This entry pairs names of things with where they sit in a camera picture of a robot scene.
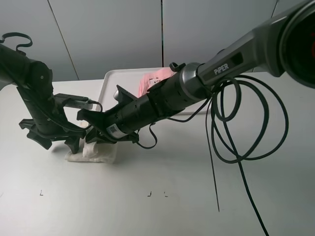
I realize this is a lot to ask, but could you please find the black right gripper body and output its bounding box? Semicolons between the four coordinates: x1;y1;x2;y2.
77;97;158;144

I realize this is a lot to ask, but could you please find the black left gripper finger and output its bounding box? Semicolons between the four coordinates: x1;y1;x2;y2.
27;134;52;149
64;136;81;154

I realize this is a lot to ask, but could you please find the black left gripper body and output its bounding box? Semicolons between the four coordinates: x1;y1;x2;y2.
19;87;86;139

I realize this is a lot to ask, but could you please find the cream white towel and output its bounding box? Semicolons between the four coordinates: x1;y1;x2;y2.
65;139;118;164

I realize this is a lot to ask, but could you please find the pink towel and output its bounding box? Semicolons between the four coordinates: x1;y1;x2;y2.
138;67;175;97

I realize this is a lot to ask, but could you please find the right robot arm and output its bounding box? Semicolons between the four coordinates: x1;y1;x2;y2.
77;0;315;144

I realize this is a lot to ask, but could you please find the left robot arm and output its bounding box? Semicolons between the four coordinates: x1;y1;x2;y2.
0;45;86;153

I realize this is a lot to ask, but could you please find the white plastic tray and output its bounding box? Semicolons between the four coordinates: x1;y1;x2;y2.
97;68;210;116

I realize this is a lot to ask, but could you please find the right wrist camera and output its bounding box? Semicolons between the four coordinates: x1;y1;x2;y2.
113;85;137;104

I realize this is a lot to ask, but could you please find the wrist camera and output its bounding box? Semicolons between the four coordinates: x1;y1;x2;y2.
55;93;93;110
113;85;137;104

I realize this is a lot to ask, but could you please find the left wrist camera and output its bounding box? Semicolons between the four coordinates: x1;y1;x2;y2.
55;93;93;110

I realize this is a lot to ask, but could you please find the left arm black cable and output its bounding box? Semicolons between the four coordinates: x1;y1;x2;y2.
0;32;104;133

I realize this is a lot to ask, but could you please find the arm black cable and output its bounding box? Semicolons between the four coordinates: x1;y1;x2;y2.
0;32;104;133
136;75;290;236

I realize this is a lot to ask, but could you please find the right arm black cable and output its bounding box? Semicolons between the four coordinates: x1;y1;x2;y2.
136;75;290;236

